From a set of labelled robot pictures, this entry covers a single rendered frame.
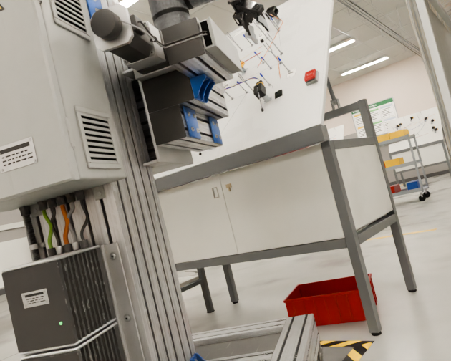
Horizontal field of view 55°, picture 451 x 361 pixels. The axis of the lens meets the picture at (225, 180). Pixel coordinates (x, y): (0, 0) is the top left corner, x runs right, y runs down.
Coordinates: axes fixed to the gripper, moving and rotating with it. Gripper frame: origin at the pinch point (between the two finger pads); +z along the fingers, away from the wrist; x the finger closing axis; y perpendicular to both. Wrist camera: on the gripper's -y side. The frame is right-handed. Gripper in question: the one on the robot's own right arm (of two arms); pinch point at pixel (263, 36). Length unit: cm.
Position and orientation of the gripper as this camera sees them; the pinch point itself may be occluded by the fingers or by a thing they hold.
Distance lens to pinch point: 204.3
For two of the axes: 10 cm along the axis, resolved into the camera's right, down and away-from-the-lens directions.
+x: -6.4, 7.3, -2.4
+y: -5.5, -2.1, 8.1
